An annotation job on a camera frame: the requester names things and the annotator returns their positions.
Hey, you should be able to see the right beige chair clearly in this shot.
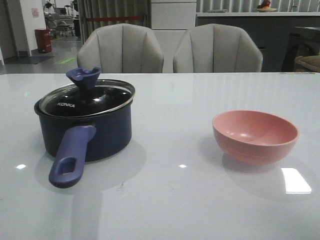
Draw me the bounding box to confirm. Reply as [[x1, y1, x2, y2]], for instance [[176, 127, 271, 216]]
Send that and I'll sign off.
[[173, 23, 263, 73]]

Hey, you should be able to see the dark blue saucepan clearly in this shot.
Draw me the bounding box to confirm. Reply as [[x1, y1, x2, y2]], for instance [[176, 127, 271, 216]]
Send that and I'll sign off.
[[34, 100, 133, 189]]

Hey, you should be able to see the left beige chair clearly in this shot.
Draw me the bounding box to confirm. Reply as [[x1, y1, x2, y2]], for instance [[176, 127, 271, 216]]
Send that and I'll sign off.
[[77, 23, 164, 74]]

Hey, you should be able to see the glass lid with blue knob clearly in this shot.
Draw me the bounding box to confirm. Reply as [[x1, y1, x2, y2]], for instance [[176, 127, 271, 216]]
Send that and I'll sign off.
[[38, 67, 136, 118]]

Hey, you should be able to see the fruit plate on counter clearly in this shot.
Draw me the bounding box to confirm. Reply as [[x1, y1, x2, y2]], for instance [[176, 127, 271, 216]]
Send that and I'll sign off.
[[254, 0, 277, 13]]

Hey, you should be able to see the red barrier belt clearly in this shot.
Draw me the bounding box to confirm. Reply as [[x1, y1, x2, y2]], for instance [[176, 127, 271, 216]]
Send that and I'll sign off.
[[85, 15, 145, 22]]

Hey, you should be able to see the dark grey counter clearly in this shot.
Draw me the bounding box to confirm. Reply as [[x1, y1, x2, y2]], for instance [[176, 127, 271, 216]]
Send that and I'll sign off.
[[195, 12, 320, 72]]

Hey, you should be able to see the white cabinet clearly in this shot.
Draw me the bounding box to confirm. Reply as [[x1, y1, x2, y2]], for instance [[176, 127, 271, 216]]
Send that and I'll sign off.
[[150, 0, 197, 73]]

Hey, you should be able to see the pink bowl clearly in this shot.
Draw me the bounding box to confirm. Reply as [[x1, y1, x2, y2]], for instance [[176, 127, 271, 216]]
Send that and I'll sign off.
[[212, 110, 299, 166]]

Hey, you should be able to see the olive cushion seat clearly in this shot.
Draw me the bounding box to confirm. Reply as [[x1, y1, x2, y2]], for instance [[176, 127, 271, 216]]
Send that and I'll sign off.
[[294, 55, 320, 73]]

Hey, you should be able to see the beige chair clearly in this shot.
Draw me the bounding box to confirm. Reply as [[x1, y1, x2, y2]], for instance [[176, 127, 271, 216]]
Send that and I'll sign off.
[[173, 23, 263, 73], [77, 23, 164, 74]]

